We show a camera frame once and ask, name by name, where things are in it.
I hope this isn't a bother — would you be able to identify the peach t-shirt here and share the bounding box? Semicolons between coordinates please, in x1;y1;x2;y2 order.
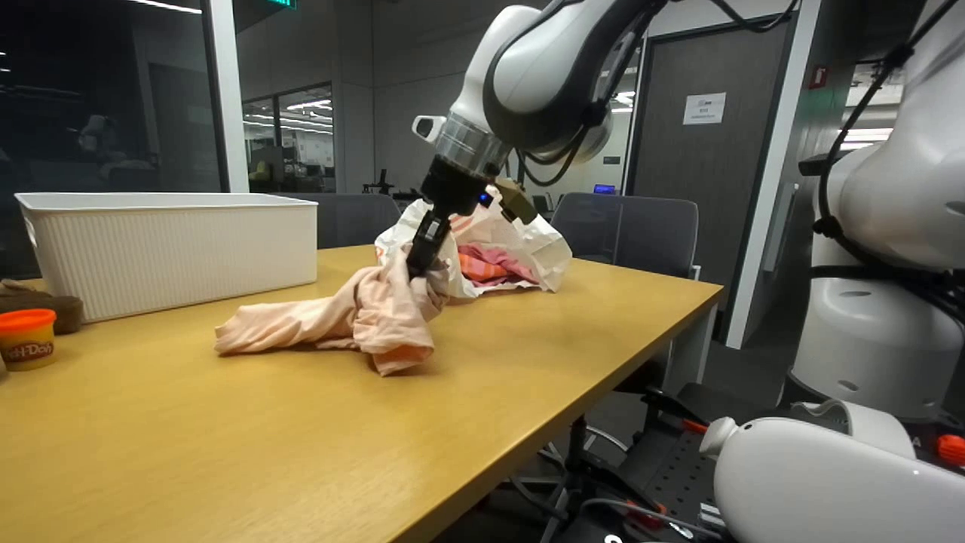
210;227;449;381

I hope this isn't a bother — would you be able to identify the white paper sign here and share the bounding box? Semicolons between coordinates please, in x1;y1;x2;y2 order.
682;92;730;130

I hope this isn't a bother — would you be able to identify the white pillar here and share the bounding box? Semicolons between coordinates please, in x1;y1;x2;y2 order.
722;0;827;354

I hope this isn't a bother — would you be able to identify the white pole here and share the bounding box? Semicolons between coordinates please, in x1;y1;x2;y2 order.
204;0;254;195

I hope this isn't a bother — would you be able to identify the white plastic bin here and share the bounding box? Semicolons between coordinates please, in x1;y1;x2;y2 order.
12;191;322;325

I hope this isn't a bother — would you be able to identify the white rounded housing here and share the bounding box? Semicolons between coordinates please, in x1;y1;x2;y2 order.
699;397;965;543

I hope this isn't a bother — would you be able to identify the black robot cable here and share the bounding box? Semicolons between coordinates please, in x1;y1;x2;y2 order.
480;0;965;305

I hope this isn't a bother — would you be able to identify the orange dough tub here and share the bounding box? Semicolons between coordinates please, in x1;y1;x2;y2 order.
0;305;59;372

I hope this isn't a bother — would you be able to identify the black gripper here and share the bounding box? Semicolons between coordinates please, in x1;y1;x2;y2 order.
405;161;508;282

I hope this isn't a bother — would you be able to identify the pink t-shirt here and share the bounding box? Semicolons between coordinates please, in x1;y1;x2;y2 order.
457;245;537;289

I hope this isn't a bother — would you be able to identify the white plastic bag orange print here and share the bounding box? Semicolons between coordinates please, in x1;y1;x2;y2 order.
372;192;575;305

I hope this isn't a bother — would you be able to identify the grey office chair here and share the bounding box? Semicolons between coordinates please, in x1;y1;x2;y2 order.
550;191;702;282
315;191;405;250

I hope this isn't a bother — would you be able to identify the olive wrist camera box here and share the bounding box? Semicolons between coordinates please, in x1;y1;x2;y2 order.
490;179;544;227

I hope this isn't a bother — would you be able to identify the grey door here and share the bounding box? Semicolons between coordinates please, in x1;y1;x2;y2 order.
628;18;808;274

